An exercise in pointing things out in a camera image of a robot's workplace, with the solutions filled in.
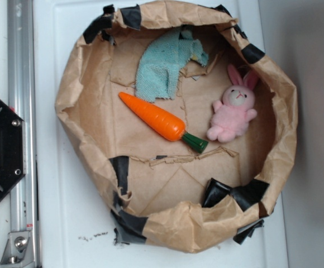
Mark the brown paper bag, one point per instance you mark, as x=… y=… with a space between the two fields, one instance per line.
x=154 y=187

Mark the pink plush bunny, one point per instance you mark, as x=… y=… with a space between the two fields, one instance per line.
x=234 y=111

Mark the light blue cloth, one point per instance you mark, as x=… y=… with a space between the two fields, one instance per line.
x=157 y=75

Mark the aluminium extrusion rail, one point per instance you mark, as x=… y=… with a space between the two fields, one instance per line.
x=21 y=97

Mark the metal corner bracket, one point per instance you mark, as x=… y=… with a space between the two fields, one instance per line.
x=18 y=251

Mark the orange toy carrot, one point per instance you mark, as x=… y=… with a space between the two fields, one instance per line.
x=169 y=126

